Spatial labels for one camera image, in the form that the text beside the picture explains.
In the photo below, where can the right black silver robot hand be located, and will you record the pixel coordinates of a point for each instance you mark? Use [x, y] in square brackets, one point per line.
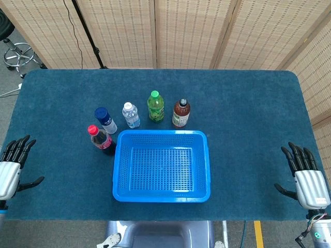
[311, 188]

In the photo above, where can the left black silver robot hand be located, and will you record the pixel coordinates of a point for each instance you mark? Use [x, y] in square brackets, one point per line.
[9, 178]

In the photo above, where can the cola bottle red cap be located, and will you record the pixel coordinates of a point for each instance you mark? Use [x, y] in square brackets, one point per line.
[102, 142]

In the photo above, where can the white bottle dark blue cap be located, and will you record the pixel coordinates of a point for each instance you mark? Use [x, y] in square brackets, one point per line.
[107, 122]

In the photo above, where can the clear water bottle white cap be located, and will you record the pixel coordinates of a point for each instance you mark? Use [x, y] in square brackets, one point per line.
[131, 116]

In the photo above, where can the brown tea bottle black cap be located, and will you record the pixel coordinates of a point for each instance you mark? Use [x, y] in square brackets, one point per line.
[181, 115]

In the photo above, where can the green soda bottle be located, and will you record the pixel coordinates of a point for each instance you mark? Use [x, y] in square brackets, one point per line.
[156, 108]

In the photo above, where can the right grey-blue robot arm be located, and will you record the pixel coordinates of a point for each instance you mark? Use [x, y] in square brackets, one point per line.
[322, 230]

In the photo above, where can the blue perforated plastic basket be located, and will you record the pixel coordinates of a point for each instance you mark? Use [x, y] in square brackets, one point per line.
[161, 168]

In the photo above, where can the yellow floor tape strip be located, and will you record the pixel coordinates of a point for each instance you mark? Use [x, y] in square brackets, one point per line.
[258, 235]

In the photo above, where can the teal carpet table mat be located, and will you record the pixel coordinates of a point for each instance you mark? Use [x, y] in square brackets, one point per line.
[245, 129]

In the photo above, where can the black stool chrome base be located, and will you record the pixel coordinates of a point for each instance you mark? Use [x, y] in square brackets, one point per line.
[19, 55]

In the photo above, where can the grey-blue robot torso base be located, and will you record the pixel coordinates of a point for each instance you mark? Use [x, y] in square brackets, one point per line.
[160, 235]

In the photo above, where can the black tripod stand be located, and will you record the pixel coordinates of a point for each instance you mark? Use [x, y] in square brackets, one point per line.
[89, 36]

